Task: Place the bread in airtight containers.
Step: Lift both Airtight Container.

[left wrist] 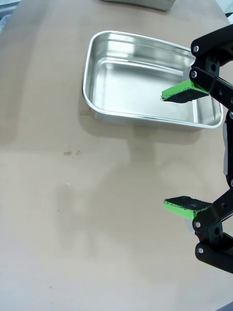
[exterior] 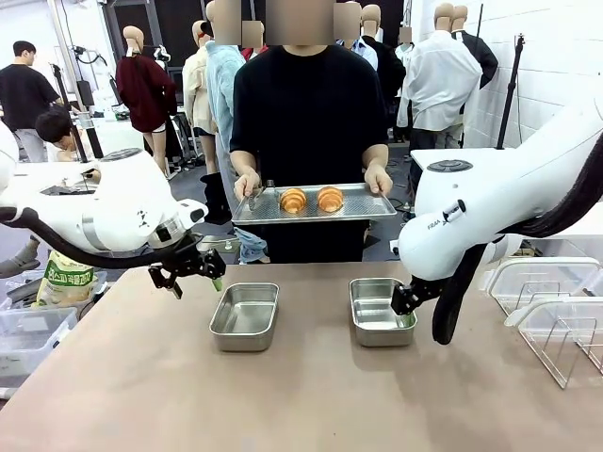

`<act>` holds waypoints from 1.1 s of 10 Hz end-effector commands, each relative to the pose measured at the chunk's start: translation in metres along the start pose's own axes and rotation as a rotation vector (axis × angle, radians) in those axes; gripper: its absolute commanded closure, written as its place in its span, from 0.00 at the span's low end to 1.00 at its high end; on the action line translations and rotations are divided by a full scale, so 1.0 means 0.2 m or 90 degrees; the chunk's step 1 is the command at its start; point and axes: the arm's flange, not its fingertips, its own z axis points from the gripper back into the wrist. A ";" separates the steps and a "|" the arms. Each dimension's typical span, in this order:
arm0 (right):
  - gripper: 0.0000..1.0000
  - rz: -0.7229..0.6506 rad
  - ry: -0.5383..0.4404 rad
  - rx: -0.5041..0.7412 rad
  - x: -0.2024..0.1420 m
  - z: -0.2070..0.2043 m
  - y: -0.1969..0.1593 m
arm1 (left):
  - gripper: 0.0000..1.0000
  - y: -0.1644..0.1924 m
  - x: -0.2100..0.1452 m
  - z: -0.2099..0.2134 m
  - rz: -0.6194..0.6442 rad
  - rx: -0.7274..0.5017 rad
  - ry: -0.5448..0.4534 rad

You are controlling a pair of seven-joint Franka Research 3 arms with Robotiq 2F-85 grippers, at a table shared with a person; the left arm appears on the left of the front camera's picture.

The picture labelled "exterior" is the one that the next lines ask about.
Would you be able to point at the maroon dress mannequin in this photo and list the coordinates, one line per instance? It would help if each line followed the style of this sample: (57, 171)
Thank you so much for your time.
(141, 94)

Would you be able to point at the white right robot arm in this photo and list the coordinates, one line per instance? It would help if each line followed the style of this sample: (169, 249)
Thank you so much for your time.
(494, 198)

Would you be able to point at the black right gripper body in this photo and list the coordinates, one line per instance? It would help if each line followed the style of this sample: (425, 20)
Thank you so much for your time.
(424, 292)

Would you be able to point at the rectangular stainless steel container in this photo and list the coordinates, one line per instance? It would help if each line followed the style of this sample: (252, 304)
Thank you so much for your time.
(372, 315)
(245, 315)

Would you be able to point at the person's left hand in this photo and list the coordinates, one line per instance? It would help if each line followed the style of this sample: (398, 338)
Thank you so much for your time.
(378, 179)

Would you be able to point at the gray sandal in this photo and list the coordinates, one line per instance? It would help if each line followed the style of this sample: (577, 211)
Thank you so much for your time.
(19, 263)

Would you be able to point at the person's right forearm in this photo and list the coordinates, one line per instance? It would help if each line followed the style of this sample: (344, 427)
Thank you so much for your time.
(244, 162)

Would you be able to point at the clear plastic storage bin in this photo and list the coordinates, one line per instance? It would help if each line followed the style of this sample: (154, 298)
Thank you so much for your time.
(28, 339)

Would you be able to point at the black white jacket mannequin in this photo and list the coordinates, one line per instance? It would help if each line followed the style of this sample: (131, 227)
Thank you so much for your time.
(483, 59)

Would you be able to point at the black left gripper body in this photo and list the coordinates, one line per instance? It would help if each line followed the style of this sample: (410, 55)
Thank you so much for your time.
(188, 263)

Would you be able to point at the perforated metal baking tray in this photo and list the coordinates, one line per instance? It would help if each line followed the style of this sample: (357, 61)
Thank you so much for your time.
(358, 207)

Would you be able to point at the golden brown croissant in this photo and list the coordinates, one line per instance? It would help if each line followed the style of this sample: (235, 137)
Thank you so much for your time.
(293, 200)
(330, 198)

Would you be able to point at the person's left forearm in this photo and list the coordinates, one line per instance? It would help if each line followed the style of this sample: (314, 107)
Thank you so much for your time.
(375, 155)

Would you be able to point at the white floor stand base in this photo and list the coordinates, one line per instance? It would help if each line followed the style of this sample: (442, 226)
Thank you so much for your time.
(221, 247)

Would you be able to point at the black light stand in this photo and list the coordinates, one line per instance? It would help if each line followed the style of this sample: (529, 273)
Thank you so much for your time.
(82, 136)

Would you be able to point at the seated dark haired person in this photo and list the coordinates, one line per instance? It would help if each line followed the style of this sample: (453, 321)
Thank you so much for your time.
(54, 127)

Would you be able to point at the man in black t-shirt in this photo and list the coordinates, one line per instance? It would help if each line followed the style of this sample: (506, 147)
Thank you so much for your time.
(23, 94)

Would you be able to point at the red top mannequin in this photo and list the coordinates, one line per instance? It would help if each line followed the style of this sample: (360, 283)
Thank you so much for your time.
(252, 49)

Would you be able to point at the person's right hand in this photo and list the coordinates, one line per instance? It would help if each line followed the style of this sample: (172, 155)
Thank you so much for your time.
(247, 184)

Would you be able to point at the person with white headset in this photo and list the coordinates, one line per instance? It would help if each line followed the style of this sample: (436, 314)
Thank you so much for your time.
(162, 54)

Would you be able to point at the person's black t-shirt torso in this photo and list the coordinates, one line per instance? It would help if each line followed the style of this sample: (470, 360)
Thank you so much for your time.
(306, 117)

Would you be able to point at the blue white shirt mannequin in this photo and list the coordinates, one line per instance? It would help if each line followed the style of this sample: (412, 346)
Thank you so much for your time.
(365, 54)

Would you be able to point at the green yellow snack bag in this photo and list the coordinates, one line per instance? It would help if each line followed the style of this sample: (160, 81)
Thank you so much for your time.
(63, 282)

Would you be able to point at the cream shirt mannequin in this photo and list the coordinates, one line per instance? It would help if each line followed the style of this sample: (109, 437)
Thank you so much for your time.
(195, 94)

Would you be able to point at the clear plastic container lid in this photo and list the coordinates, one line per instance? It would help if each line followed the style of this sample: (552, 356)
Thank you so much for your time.
(565, 315)
(532, 278)

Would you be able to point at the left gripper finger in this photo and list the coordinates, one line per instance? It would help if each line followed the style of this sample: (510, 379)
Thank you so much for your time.
(217, 285)
(173, 288)

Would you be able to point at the light blue shirt mannequin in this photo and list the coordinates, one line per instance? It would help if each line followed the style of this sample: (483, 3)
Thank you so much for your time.
(219, 85)

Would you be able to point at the black boots mannequin legs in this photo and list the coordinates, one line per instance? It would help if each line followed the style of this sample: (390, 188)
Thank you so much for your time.
(216, 202)

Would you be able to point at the black clothes mannequin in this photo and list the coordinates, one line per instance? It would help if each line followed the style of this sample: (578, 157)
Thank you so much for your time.
(391, 80)

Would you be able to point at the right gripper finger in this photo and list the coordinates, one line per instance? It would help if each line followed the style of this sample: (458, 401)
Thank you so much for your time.
(402, 301)
(410, 318)

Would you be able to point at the black tripod stand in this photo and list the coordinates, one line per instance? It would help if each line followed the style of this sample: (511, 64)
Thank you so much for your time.
(511, 94)

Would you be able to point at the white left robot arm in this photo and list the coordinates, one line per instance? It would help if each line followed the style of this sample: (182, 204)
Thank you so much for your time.
(118, 198)

